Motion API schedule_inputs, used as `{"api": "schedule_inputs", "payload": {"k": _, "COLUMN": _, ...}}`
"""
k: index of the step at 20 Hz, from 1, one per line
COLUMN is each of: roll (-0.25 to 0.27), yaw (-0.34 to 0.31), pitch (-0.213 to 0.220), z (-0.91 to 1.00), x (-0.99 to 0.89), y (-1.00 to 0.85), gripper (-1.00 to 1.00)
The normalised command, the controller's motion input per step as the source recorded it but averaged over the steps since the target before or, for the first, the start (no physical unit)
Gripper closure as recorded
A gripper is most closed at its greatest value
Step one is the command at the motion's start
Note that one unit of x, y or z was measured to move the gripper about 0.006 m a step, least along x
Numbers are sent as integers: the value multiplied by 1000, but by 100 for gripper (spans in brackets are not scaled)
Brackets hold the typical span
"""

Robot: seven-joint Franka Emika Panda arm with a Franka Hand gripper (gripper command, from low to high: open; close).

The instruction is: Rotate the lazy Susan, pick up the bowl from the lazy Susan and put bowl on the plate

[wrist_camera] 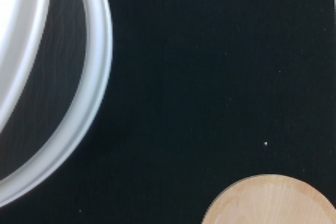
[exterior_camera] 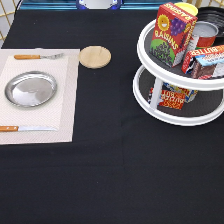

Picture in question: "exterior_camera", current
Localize beige woven placemat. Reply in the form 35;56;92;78
0;49;79;145

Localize red box lower tier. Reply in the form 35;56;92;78
158;90;185;109

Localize round silver metal plate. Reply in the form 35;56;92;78
4;71;57;108

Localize round wooden coaster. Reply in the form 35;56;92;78
79;46;111;69

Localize red raisins box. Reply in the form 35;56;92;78
150;2;197;67

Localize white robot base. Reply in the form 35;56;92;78
76;0;122;9

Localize red butter box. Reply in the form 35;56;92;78
182;45;224;79

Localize wooden handled knife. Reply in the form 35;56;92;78
0;126;57;132

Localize green yellow cylindrical can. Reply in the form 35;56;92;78
175;2;198;16

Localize white two-tier lazy Susan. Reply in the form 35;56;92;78
133;20;224;126

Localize black ribbed bowl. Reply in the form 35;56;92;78
197;6;224;45

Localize wooden handled fork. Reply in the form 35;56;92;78
14;53;64;60

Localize red labelled tin can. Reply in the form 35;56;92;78
188;21;219;50

